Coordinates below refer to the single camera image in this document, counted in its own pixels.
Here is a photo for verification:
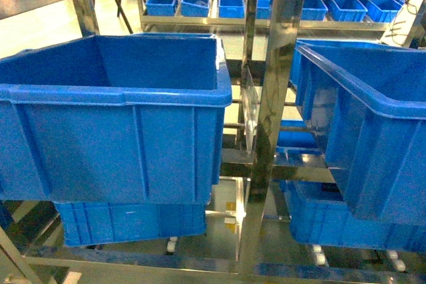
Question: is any blue crate lower left shelf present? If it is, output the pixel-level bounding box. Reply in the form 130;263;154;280
54;202;206;247

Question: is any large blue crate right shelf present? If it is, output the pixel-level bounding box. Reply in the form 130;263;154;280
296;43;425;225

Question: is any steel rack upright post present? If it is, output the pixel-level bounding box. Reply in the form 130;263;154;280
238;0;303;269

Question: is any large blue crate upper left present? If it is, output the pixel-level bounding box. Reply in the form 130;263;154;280
1;33;232;205

